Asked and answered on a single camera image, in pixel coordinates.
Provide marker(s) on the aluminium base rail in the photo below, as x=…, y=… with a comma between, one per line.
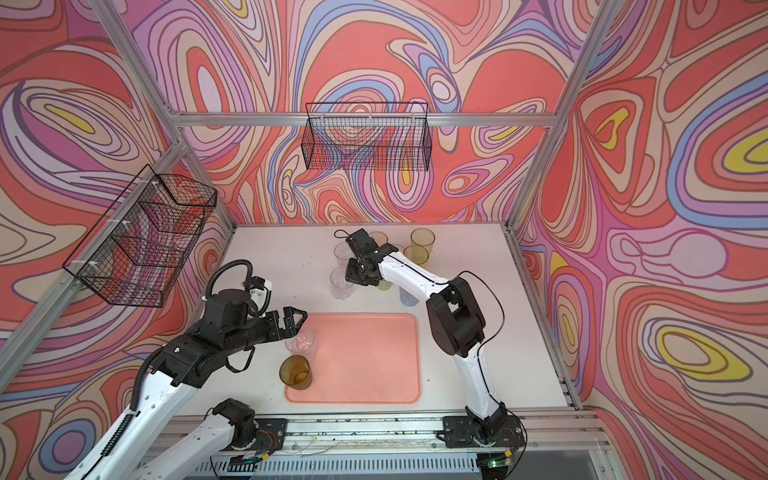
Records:
x=560, y=444

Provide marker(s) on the black wire basket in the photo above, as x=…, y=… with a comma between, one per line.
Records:
x=363, y=136
x=147, y=245

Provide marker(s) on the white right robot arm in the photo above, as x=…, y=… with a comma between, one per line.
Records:
x=456, y=322

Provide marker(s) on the dark olive dotted glass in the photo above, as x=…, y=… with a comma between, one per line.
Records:
x=295, y=372

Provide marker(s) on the pink plastic tray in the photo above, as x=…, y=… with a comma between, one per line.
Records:
x=362, y=358

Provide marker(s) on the clear faceted glass tumbler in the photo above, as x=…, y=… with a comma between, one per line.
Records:
x=304, y=343

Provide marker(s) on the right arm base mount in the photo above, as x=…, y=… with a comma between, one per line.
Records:
x=501, y=429

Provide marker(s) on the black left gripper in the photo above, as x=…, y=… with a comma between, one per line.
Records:
x=273, y=319

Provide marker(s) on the yellow tall glass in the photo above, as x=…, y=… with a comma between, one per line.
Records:
x=417, y=254

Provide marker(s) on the amber glass tumbler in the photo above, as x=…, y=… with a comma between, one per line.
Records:
x=380, y=239

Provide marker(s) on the blue textured tall glass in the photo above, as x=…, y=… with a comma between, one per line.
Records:
x=408, y=299

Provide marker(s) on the yellow-green tall glass back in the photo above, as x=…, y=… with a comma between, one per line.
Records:
x=423, y=237

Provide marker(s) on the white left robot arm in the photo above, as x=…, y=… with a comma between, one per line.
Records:
x=166, y=380

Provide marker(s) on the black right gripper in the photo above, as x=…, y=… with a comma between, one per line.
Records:
x=351, y=274

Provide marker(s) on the clear glass tumbler front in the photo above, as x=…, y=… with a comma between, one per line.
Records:
x=340, y=287

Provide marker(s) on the black wire basket back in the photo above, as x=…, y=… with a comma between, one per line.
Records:
x=363, y=136

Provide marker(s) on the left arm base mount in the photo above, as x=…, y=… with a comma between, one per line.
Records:
x=264, y=435

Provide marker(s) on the black wire basket left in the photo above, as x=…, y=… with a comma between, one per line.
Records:
x=147, y=245

